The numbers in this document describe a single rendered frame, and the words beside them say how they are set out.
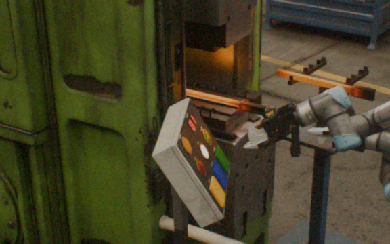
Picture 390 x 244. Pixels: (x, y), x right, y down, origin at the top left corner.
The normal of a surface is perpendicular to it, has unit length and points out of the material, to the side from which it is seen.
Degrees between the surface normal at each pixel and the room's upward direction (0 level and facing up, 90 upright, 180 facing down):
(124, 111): 90
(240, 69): 90
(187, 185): 90
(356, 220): 0
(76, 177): 90
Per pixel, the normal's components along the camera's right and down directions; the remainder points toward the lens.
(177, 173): -0.11, 0.43
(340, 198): -0.01, -0.90
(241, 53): 0.86, 0.21
